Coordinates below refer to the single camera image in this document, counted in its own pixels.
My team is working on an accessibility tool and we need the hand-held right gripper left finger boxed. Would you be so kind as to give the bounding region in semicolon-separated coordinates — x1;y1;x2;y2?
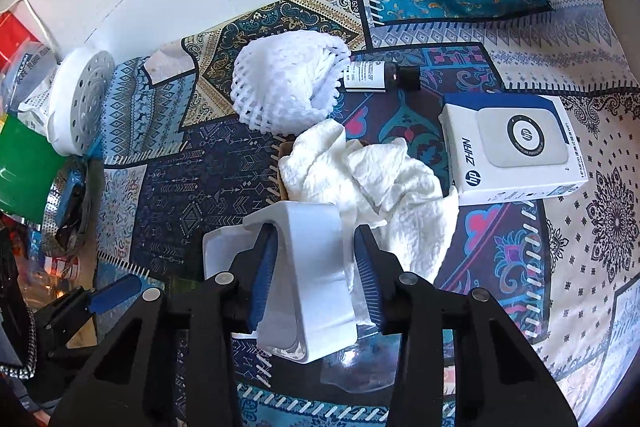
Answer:
47;223;281;427

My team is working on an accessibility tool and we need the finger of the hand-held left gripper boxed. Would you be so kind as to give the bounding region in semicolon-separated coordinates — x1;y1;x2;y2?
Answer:
30;273;146;360

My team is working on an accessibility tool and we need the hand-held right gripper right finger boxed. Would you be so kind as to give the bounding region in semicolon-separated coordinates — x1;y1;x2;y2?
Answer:
352;223;593;427

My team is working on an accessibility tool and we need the white plastic tray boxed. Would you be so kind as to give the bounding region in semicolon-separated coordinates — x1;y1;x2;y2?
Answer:
202;201;359;364

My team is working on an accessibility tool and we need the white paper towel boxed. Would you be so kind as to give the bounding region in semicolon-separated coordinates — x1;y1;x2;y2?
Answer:
277;119;459;289

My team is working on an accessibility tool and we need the white foam fruit net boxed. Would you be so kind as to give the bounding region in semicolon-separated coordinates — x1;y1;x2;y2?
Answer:
231;31;352;134

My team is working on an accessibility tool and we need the clear plastic packaging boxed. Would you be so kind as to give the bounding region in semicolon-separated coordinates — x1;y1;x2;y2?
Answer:
320;322;402;394

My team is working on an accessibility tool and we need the perforated metal basket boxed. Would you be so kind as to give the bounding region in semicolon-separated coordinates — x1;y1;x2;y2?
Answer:
41;156;103;260

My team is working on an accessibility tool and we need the green plastic container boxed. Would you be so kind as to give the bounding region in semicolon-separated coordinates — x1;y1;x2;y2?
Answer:
0;113;68;224

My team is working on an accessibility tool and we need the white perforated round lid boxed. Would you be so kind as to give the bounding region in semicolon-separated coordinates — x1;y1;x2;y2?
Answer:
46;48;117;156

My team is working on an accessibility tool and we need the white and blue box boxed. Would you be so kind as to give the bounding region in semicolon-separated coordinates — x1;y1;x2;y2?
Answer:
440;93;592;208

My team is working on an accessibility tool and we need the dark bottle with white label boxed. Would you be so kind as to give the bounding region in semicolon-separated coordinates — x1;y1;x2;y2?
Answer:
344;61;422;94

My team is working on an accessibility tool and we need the printed clear plastic bag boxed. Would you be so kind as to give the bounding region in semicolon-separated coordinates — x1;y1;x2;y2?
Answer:
0;41;58;128

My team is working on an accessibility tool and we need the red and white package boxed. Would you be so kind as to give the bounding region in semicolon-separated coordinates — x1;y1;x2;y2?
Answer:
0;0;50;68

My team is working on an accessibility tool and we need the patterned blue tablecloth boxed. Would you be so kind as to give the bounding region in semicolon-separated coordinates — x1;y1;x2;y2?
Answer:
94;0;640;427

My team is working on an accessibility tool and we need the black white braided cord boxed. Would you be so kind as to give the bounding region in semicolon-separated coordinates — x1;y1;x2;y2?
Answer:
0;363;35;380

